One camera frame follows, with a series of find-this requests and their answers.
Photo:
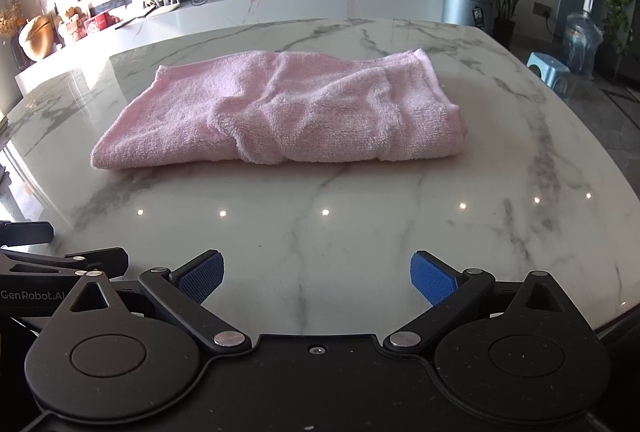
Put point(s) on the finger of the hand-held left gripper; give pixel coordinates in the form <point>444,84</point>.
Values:
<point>105,259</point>
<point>30,233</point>

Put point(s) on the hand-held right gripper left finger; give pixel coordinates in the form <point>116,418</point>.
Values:
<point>202,278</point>

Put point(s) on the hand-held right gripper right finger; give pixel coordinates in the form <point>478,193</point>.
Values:
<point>432,281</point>

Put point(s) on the pink towel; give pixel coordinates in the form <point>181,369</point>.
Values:
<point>300,111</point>

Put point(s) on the orange ceramic vase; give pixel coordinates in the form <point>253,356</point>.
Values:
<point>36,36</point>

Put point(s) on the brown teddy bear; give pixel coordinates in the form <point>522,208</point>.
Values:
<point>72,24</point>

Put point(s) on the dried orange flowers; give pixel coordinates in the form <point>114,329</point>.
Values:
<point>11,19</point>

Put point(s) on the red box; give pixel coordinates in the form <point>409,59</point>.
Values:
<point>100,22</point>

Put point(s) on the blue plastic stool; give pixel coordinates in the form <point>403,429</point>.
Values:
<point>546,64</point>

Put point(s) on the silver trash can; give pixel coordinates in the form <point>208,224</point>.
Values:
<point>465,6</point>

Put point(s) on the white tv console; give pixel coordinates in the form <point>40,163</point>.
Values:
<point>280,9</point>

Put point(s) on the large water bottle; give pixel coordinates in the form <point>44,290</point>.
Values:
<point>581,41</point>

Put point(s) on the grey side cabinet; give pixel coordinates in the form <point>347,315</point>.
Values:
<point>631,36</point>

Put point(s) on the wall socket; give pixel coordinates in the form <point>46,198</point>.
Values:
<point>542,9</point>

